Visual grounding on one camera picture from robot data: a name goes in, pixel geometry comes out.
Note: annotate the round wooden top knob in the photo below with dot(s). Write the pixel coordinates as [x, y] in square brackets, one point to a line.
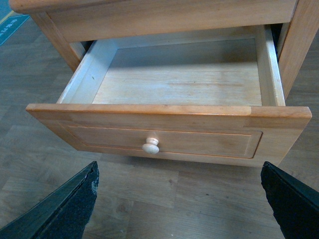
[151, 146]

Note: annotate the wooden nightstand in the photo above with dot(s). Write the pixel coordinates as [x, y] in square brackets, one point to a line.
[67, 23]

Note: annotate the wooden drawer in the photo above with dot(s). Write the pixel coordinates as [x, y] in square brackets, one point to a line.
[212, 96]

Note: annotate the teal floor sign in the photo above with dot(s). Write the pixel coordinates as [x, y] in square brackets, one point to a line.
[10, 26]

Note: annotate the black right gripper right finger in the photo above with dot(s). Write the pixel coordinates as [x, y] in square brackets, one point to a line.
[295, 205]

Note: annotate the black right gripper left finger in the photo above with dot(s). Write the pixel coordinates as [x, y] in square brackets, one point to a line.
[63, 214]

